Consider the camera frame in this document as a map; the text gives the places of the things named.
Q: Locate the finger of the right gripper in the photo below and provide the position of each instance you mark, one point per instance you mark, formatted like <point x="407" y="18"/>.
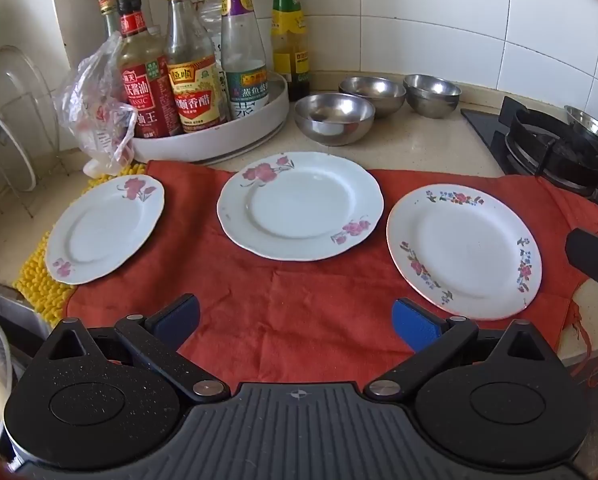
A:
<point x="582" y="252"/>

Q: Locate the green yellow label bottle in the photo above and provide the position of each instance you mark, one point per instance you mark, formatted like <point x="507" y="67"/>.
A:
<point x="289" y="47"/>

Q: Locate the red cloth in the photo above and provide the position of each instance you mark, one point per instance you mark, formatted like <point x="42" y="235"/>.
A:
<point x="323" y="321"/>

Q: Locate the black gas stove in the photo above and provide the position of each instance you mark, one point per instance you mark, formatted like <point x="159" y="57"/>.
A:
<point x="532" y="143"/>

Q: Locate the red label soy sauce bottle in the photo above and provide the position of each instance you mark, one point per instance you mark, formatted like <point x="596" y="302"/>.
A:
<point x="144" y="73"/>

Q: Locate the white floral plate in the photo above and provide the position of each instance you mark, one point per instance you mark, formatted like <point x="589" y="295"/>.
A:
<point x="104" y="228"/>
<point x="464" y="251"/>
<point x="300" y="206"/>

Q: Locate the purple label clear bottle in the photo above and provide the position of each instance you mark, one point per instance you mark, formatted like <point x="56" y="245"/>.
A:
<point x="243" y="58"/>

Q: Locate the yellow cap vinegar bottle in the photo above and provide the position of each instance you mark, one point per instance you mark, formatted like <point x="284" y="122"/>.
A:
<point x="193" y="69"/>

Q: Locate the white rotating condiment rack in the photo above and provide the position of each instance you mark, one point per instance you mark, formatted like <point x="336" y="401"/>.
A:
<point x="224" y="141"/>

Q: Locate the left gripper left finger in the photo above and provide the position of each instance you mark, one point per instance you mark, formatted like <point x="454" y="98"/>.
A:
<point x="154" y="344"/>

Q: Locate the steel basin on stove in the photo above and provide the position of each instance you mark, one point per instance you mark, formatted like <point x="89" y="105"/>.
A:
<point x="583" y="124"/>

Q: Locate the yellow chenille mat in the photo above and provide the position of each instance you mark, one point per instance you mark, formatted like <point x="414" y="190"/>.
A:
<point x="46" y="296"/>

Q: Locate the wire dish rack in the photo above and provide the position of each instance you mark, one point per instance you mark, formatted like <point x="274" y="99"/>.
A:
<point x="29" y="145"/>

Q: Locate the steel bowl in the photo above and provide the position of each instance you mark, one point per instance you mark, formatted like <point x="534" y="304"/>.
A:
<point x="430" y="96"/>
<point x="386" y="95"/>
<point x="334" y="119"/>

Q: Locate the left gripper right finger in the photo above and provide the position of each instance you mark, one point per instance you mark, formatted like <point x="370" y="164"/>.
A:
<point x="437" y="345"/>

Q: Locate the dark bottle behind soy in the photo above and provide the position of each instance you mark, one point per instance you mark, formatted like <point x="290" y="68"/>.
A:
<point x="109" y="11"/>

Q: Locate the clear plastic bag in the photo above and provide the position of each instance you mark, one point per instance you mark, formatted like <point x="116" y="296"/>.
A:
<point x="91" y="105"/>

